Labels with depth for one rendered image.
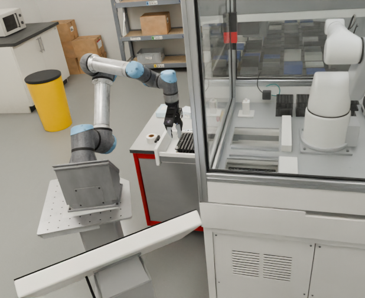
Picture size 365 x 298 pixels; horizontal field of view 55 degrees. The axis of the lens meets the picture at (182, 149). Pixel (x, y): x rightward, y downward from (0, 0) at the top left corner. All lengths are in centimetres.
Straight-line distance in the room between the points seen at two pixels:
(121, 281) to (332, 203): 81
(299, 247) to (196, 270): 101
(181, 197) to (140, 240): 140
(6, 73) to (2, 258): 280
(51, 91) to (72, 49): 210
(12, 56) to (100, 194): 345
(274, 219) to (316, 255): 26
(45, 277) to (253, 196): 81
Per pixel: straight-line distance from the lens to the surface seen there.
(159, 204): 250
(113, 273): 113
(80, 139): 183
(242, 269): 176
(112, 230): 197
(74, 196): 182
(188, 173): 226
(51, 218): 190
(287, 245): 161
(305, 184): 139
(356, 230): 154
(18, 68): 503
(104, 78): 203
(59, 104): 439
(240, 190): 141
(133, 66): 170
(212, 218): 153
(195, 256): 253
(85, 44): 619
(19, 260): 292
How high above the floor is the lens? 190
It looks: 32 degrees down
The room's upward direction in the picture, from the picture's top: 6 degrees counter-clockwise
